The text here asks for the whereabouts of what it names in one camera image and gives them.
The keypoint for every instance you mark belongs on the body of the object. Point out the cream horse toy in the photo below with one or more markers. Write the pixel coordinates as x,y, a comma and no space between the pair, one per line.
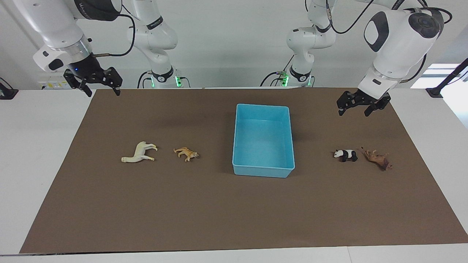
139,152

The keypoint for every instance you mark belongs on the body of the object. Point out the black camera stand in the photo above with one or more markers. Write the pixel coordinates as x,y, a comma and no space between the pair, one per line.
446,80

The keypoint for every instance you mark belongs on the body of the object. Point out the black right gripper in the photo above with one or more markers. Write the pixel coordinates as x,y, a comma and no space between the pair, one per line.
89,71

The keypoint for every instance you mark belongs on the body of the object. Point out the brown table mat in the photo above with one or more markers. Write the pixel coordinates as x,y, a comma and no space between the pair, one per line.
182,204

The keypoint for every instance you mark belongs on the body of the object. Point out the black table clamp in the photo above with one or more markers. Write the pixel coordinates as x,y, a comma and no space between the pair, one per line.
6,93

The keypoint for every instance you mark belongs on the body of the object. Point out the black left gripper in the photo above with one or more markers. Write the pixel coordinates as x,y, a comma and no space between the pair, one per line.
362,98

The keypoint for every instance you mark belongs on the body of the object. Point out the orange striped tiger toy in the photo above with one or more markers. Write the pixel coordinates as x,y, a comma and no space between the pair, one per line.
185,152

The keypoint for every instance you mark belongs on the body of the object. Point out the brown lion toy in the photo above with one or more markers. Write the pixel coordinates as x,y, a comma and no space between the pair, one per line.
378,159

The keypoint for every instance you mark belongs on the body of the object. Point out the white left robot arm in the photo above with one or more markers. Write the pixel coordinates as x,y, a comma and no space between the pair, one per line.
395,44

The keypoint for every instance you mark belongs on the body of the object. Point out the black white panda toy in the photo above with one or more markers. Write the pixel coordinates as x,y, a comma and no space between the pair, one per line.
346,155

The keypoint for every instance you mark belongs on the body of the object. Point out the white wall socket box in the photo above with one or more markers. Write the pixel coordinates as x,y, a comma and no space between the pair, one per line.
55,85

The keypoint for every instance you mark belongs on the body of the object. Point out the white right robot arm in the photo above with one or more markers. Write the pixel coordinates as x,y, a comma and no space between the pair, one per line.
55,25

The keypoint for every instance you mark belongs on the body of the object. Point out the light blue storage box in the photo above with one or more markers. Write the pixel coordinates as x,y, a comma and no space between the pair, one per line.
263,146

